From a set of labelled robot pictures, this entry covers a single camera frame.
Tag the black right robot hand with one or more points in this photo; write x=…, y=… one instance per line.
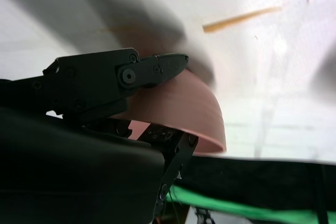
x=65, y=155

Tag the pink plastic bowl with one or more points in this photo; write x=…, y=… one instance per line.
x=183, y=108

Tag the green cloth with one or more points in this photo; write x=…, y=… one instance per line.
x=236, y=212

